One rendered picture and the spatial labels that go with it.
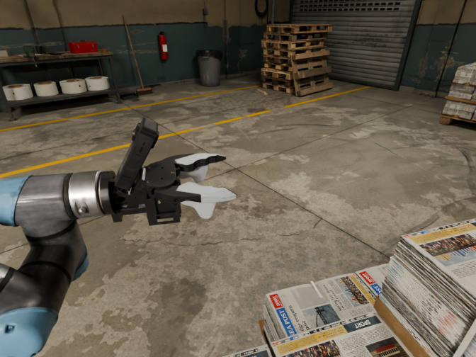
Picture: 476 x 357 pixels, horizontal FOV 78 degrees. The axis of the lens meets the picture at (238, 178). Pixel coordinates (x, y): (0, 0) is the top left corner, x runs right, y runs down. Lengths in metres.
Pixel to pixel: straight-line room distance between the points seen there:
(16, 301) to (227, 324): 1.41
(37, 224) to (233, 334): 1.37
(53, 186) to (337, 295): 0.97
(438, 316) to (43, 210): 0.71
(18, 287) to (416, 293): 0.69
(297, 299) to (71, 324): 1.31
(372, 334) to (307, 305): 0.35
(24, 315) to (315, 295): 0.91
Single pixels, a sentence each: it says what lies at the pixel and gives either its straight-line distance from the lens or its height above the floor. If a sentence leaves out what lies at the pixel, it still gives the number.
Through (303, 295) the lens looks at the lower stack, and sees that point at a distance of 1.15.
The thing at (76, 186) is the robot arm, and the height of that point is 1.24.
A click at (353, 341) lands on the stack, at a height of 0.83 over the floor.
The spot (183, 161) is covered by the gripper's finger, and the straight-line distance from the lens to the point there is 0.53.
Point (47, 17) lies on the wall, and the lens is 6.55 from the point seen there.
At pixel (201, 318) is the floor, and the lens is 1.82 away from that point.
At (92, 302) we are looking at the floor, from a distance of 2.06.
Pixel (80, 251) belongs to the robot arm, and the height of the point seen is 1.11.
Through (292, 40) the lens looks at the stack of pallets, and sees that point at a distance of 6.51.
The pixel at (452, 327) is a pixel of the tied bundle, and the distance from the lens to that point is 0.71.
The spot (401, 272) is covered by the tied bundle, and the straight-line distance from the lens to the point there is 0.75.
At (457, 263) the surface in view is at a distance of 0.70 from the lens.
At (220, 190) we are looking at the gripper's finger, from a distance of 0.45.
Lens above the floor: 1.47
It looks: 29 degrees down
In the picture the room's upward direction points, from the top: straight up
